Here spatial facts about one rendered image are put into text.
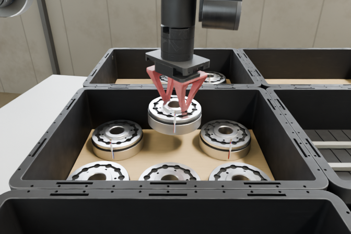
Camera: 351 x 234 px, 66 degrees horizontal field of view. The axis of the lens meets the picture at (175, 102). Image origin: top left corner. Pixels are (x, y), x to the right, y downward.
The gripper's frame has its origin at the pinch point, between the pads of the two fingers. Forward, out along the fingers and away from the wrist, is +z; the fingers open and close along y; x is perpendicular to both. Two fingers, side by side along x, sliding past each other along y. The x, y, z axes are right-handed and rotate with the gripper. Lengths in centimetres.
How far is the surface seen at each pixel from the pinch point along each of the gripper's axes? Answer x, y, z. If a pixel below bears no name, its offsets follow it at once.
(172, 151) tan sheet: 1.7, -1.3, 10.2
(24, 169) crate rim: 27.1, 0.4, 0.6
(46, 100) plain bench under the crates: 2, 67, 25
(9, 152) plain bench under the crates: 23, 42, 25
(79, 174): 19.5, 2.5, 7.6
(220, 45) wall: -142, 93, 35
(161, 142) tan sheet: 1.2, 2.5, 10.3
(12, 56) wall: -31, 246, 61
